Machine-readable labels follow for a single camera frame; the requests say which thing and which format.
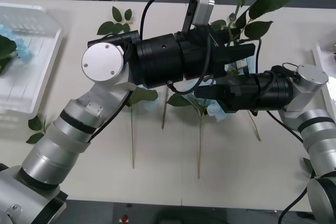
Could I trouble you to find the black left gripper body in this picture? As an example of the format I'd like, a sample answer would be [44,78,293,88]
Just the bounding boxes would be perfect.
[180,28,228,80]

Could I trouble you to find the pale grey right wrist camera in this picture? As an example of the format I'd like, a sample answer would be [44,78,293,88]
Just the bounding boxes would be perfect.
[230,60,249,72]

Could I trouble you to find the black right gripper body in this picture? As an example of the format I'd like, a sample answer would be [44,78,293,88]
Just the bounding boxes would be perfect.
[219,74,260,114]

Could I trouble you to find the pale grey left wrist camera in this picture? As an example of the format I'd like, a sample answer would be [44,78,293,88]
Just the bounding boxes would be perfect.
[187,0,215,27]

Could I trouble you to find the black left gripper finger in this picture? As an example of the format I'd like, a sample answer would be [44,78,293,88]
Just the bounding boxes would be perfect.
[217,29,242,43]
[223,44,256,67]

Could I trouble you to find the shallow white box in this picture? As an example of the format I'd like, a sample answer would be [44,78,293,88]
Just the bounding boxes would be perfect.
[313,40,336,121]
[0,3,64,120]

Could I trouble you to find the loose green leaf twig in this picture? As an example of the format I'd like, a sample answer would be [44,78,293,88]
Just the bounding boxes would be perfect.
[25,114,48,145]
[302,157,316,177]
[96,6,135,37]
[209,13,237,32]

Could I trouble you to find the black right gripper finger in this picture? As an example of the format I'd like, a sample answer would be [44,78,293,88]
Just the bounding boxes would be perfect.
[210,76,229,86]
[195,83,228,101]

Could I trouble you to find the pale grey wrist camera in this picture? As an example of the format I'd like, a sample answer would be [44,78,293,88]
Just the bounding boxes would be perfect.
[187,0,215,27]
[230,60,249,72]

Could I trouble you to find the pale blue artificial flower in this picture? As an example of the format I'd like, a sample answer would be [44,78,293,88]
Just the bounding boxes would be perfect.
[0,23,35,76]
[167,87,232,179]
[125,87,160,169]

